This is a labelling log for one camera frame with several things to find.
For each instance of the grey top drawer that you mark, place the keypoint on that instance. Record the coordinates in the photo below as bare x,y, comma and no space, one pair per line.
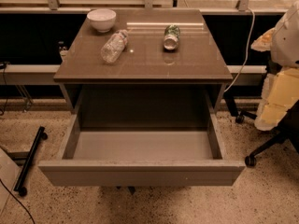
142,136

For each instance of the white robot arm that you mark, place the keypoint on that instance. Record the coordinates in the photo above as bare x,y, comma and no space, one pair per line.
283,40

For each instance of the grey cabinet with glossy top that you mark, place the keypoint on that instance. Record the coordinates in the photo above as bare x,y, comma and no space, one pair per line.
197,60

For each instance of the green white soda can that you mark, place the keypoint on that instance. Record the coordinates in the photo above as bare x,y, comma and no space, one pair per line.
171,37

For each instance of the clear plastic water bottle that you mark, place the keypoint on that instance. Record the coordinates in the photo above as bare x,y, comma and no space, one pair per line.
113,48

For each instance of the white ceramic bowl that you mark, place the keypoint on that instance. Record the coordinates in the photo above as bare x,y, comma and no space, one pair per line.
102,20

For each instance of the small bottle behind cabinet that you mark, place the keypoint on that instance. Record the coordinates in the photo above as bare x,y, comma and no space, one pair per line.
63,49

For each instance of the black wheeled stand leg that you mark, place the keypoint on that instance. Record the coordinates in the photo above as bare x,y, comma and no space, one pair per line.
19,186

